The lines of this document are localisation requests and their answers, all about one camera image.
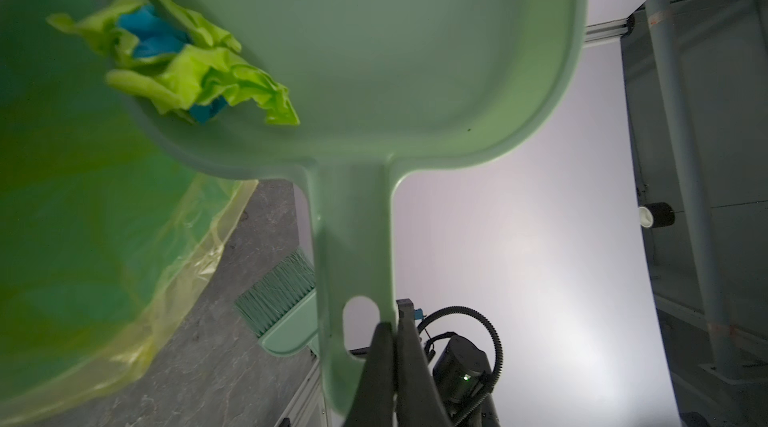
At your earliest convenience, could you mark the lime green scrap pair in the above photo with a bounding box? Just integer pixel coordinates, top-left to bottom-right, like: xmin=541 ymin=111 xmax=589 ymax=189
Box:
xmin=47 ymin=0 xmax=300 ymax=126

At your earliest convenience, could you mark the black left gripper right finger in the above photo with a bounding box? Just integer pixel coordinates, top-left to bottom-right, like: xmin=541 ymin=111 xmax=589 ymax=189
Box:
xmin=395 ymin=299 xmax=452 ymax=427

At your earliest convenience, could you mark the mint green hand brush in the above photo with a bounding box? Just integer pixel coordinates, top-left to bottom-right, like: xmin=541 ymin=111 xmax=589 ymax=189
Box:
xmin=234 ymin=249 xmax=319 ymax=357

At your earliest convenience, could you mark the green lined trash bin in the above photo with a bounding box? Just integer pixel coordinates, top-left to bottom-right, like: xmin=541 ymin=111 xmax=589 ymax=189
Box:
xmin=1 ymin=0 xmax=256 ymax=426

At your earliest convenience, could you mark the mint green dustpan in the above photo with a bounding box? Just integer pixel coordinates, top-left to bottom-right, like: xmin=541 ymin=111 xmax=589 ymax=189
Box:
xmin=125 ymin=0 xmax=587 ymax=414

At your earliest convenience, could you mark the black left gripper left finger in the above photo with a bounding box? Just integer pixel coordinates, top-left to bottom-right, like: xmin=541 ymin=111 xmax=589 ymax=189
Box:
xmin=344 ymin=322 xmax=396 ymax=427

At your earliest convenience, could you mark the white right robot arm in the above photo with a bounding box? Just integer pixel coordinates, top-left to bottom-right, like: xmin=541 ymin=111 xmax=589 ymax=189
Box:
xmin=417 ymin=306 xmax=504 ymax=426

